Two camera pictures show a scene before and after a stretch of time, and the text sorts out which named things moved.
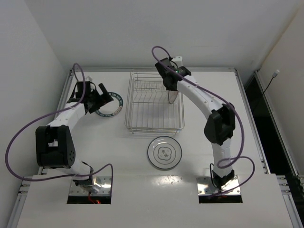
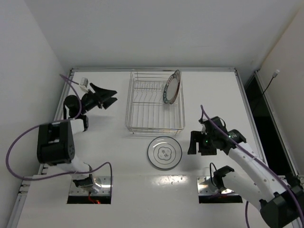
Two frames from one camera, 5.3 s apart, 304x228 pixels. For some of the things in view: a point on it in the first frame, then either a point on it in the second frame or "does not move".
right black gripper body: x=171 y=86 -> x=198 y=143
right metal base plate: x=205 y=186 does not move
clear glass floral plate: x=164 y=152 does not move
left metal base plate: x=105 y=183 does not move
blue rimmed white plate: x=112 y=109 -> x=171 y=89
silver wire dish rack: x=148 y=110 does not move
